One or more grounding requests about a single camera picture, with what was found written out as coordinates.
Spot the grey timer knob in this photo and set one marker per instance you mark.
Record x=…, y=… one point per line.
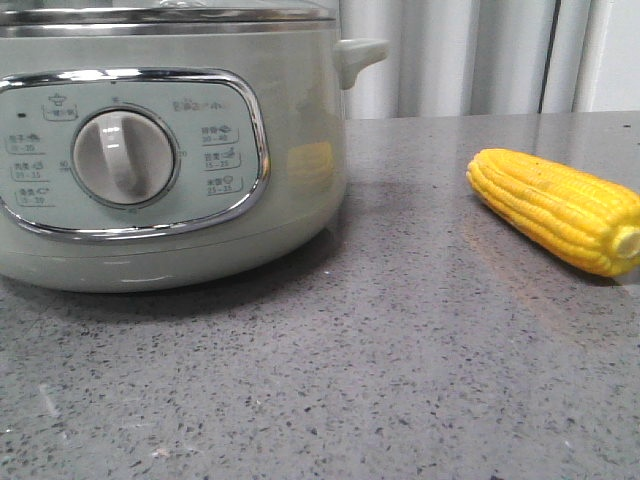
x=123, y=157

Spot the yellow corn cob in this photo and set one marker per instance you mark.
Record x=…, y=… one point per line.
x=588, y=222

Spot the glass pot lid steel rim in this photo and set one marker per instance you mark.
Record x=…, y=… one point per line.
x=14, y=13

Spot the pale green electric cooking pot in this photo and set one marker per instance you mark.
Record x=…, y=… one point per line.
x=253, y=112

